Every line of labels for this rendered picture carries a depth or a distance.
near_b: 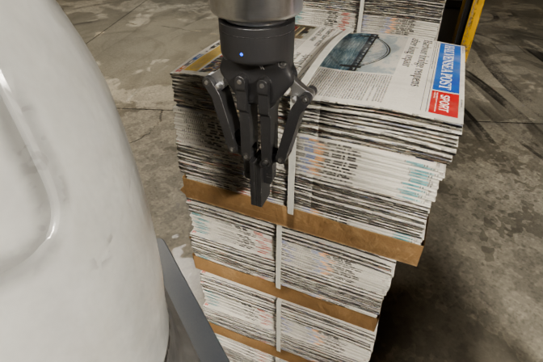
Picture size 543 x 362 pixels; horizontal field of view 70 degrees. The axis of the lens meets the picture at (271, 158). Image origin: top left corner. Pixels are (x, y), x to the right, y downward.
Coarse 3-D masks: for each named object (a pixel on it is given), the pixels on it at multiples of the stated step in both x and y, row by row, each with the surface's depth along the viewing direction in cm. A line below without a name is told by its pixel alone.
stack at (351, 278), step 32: (192, 224) 74; (224, 224) 70; (256, 224) 66; (224, 256) 75; (256, 256) 70; (288, 256) 68; (320, 256) 65; (352, 256) 61; (224, 288) 82; (320, 288) 69; (352, 288) 65; (384, 288) 63; (224, 320) 88; (256, 320) 84; (288, 320) 79; (320, 320) 75; (256, 352) 93; (320, 352) 81; (352, 352) 76
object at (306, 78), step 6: (348, 30) 66; (336, 36) 60; (342, 36) 61; (330, 42) 58; (336, 42) 58; (324, 48) 55; (330, 48) 55; (324, 54) 54; (318, 60) 52; (312, 66) 51; (318, 66) 51; (306, 72) 50; (312, 72) 50; (306, 78) 49; (306, 84) 48
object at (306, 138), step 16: (336, 32) 66; (320, 48) 60; (336, 48) 60; (352, 48) 60; (304, 64) 55; (336, 64) 55; (320, 80) 50; (288, 96) 47; (320, 96) 46; (288, 112) 49; (304, 128) 49; (304, 144) 50; (304, 160) 51; (304, 176) 52; (272, 192) 56; (304, 192) 54; (304, 208) 56
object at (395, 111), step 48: (384, 48) 59; (432, 48) 59; (336, 96) 46; (384, 96) 45; (432, 96) 45; (336, 144) 48; (384, 144) 45; (432, 144) 43; (336, 192) 52; (384, 192) 49; (432, 192) 46
